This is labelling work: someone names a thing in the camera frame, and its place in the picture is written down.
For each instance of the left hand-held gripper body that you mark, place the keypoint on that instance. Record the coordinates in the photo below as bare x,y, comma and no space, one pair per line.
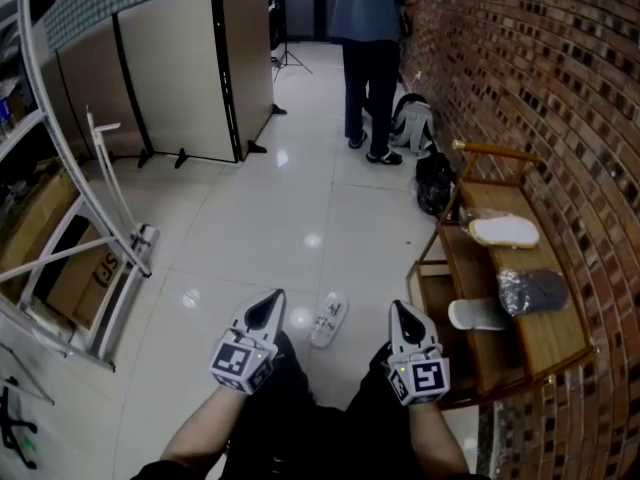
235,363

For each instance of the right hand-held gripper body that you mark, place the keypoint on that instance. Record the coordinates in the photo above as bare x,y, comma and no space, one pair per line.
425,375

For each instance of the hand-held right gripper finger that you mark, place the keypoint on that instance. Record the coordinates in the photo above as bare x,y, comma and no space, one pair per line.
427,325
396,330

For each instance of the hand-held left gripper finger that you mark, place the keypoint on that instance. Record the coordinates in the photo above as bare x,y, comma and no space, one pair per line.
276,320
242,310

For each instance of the plain white slipper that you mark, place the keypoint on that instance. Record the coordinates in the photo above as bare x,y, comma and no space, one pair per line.
475,314

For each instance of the white slipper with printed sole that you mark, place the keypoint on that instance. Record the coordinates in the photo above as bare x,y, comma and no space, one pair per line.
329,320

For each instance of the grey slippers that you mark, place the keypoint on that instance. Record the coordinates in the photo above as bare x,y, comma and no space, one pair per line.
532,290

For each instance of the white slipper with tan edge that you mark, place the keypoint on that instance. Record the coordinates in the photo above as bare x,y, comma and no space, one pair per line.
505,230

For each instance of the person's right forearm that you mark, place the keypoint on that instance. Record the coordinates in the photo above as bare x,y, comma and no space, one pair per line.
435,438

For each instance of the person's left forearm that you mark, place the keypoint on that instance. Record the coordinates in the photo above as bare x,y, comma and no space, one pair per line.
202,433

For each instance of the person's black trousers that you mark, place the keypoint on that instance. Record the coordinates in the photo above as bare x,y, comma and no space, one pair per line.
320,438

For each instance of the wooden shoe rack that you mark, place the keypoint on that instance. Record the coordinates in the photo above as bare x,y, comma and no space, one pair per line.
550,333

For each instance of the black plastic bag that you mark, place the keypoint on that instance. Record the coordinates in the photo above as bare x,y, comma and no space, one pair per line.
434,185

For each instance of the cardboard box with black print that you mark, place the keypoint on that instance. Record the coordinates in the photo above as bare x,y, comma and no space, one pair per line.
87,283

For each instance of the white folding stand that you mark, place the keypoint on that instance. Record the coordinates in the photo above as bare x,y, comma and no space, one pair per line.
107,178

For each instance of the grey backpack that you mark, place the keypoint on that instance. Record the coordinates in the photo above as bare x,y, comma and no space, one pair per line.
412,123

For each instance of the white metal shelf rack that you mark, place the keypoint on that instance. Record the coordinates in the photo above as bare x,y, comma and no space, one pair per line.
65,178

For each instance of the plain cardboard box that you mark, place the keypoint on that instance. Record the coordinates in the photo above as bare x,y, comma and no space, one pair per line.
35,218

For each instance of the black stand base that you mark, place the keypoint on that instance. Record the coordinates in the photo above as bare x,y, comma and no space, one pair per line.
15,428

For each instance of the beige partition screen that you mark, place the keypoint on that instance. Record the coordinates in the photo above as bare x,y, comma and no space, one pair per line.
87,98
247,53
175,78

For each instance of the black tripod stand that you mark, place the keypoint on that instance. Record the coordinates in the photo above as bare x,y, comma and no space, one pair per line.
292,60

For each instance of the grey background cabinet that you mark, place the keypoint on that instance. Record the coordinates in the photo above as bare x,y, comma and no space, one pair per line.
300,8

